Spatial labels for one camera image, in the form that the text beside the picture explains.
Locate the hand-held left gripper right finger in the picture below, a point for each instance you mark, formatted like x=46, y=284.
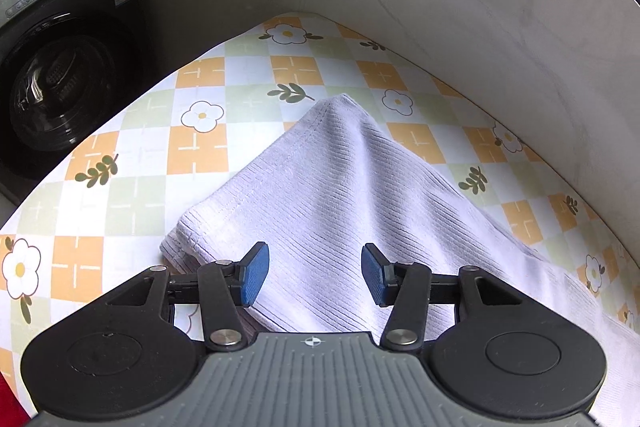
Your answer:
x=375, y=274

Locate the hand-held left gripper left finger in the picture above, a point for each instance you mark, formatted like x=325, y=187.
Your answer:
x=255, y=274

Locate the lavender ribbed pants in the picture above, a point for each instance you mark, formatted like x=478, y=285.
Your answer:
x=340, y=187

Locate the floral checkered tablecloth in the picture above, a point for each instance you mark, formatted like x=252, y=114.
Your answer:
x=150, y=117

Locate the red cloth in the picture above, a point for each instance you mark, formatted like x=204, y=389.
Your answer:
x=10, y=402

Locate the dark grey washing machine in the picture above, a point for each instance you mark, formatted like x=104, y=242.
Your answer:
x=75, y=57

